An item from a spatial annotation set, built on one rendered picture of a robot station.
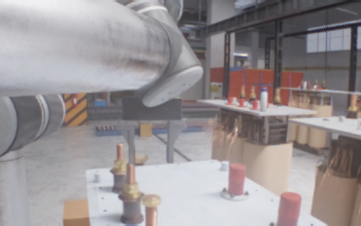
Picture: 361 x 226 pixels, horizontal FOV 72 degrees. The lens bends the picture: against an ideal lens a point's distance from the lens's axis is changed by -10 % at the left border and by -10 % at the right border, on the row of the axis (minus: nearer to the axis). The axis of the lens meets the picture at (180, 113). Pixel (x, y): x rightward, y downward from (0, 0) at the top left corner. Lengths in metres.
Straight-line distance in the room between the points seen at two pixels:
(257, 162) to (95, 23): 3.00
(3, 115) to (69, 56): 0.34
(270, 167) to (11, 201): 2.88
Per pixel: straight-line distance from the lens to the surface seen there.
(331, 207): 2.43
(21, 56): 0.18
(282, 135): 3.30
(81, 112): 10.92
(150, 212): 0.68
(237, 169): 1.15
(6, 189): 0.60
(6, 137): 0.54
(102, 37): 0.24
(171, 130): 0.62
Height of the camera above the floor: 1.85
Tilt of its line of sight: 7 degrees down
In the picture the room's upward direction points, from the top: 1 degrees clockwise
